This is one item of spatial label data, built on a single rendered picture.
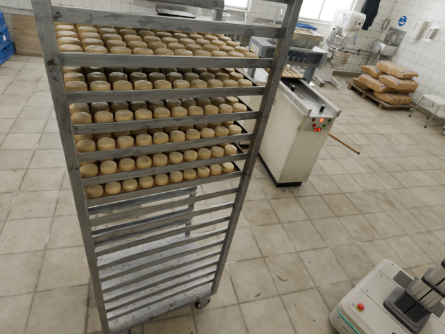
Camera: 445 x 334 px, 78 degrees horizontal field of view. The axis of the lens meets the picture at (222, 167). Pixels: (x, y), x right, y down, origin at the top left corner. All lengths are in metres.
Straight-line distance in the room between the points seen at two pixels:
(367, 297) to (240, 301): 0.78
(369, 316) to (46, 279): 1.95
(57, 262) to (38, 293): 0.21
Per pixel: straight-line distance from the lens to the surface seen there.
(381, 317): 2.03
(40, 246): 2.29
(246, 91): 0.92
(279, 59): 0.91
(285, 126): 2.64
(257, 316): 1.98
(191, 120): 0.88
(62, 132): 0.78
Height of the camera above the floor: 1.73
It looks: 36 degrees down
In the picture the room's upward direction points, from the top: 12 degrees clockwise
